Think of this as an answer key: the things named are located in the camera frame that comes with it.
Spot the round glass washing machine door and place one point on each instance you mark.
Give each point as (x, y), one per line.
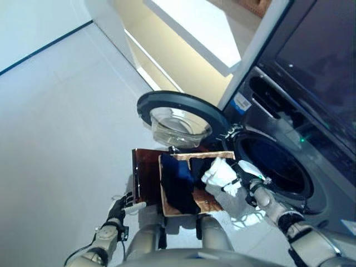
(194, 104)

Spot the brown wicker laundry basket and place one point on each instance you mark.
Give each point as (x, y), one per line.
(208, 205)

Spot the blue white energy label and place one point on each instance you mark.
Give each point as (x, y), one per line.
(349, 224)

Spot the robot grey torso and legs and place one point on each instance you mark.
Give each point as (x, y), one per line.
(214, 233)

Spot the navy blue garment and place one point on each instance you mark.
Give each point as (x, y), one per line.
(178, 189)

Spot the dark brown tray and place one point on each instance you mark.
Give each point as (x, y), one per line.
(146, 172)

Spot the robot left hand black white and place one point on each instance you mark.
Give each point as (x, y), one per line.
(116, 210)

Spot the robot right arm silver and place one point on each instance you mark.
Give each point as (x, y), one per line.
(300, 231)

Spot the black garment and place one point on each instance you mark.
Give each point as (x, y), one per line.
(198, 169)

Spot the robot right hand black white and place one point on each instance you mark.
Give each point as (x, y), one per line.
(247, 175)

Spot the robot left arm silver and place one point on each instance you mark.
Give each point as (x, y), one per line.
(105, 239)

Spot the blue barcode sticker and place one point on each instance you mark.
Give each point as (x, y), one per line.
(240, 102)

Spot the white garment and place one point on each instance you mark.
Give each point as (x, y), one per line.
(222, 175)

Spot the white counter cabinet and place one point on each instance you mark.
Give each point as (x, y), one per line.
(194, 33)

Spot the dark grey washing machine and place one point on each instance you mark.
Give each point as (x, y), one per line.
(320, 180)

